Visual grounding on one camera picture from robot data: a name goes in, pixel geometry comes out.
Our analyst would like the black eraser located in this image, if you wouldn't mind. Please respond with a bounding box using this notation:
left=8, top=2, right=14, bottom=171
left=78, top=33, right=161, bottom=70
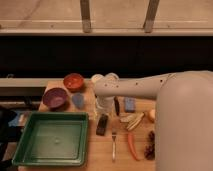
left=96, top=114, right=108, bottom=136

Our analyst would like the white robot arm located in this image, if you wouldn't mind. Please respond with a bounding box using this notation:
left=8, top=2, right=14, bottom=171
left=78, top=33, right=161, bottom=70
left=94, top=71, right=213, bottom=171

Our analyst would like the red bowl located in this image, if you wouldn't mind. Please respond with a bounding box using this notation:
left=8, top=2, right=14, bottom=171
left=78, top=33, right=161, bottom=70
left=63, top=73, right=84, bottom=92

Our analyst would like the purple bowl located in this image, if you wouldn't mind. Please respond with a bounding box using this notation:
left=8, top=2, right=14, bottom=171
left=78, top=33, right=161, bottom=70
left=42, top=87, right=68, bottom=109

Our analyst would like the blue sponge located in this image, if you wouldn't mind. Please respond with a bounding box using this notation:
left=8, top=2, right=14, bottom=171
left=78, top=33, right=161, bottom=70
left=124, top=97, right=135, bottom=112

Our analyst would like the blue heart-shaped object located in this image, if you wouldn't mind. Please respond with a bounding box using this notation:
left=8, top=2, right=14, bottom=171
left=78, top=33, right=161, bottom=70
left=72, top=93, right=84, bottom=109

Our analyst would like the white cup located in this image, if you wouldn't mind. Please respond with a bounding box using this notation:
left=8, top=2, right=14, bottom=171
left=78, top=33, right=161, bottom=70
left=91, top=74, right=104, bottom=83

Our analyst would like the silver fork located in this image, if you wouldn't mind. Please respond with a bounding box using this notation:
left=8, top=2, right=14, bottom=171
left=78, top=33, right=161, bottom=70
left=112, top=131, right=117, bottom=162

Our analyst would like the sliced banana peel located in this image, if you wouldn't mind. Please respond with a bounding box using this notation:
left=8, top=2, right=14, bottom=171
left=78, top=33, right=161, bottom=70
left=120, top=113, right=144, bottom=131

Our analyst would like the orange carrot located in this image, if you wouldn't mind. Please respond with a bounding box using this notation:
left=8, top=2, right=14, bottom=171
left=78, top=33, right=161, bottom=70
left=127, top=132, right=140, bottom=161

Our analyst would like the yellow orange fruit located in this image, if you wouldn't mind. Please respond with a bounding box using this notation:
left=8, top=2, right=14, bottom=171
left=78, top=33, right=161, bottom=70
left=148, top=109, right=156, bottom=123

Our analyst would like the bunch of dark grapes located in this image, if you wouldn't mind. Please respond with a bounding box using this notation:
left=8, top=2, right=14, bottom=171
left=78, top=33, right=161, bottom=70
left=144, top=131, right=155, bottom=160

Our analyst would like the green plastic tray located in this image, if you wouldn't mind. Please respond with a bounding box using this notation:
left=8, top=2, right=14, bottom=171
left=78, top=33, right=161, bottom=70
left=12, top=112, right=89, bottom=167

